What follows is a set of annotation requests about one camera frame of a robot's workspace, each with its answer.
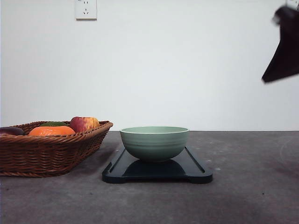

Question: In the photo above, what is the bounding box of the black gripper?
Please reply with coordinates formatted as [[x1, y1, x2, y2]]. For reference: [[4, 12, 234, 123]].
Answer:
[[262, 7, 299, 83]]

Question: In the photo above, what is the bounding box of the light green ceramic bowl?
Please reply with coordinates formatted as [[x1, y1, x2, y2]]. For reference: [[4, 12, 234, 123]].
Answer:
[[120, 126, 189, 161]]

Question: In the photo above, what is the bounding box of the brown wicker basket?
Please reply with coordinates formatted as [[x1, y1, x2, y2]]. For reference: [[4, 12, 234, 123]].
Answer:
[[0, 120, 114, 178]]

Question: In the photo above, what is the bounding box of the dark teal rectangular tray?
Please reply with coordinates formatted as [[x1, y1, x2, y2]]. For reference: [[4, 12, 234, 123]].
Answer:
[[102, 146, 213, 183]]

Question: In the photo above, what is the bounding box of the red yellow apple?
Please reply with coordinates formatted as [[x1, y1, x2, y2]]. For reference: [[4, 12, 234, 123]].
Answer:
[[70, 117, 100, 133]]

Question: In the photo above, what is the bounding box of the green leafy vegetable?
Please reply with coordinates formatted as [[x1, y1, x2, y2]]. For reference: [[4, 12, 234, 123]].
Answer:
[[40, 121, 68, 126]]

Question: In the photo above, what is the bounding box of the orange tangerine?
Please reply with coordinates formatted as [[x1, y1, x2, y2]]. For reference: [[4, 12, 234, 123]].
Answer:
[[29, 126, 75, 136]]

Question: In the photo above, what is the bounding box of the dark purple eggplant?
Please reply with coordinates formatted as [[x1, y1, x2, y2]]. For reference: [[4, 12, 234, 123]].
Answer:
[[0, 127, 26, 135]]

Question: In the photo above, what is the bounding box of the white wall socket right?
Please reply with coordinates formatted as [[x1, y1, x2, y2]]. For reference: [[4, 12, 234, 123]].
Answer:
[[287, 0, 299, 11]]

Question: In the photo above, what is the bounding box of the white wall socket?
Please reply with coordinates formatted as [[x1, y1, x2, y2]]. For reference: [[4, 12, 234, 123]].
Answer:
[[75, 0, 98, 22], [287, 0, 299, 11]]

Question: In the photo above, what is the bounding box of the white wall socket left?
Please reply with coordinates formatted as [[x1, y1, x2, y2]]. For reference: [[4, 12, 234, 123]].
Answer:
[[75, 0, 98, 22]]

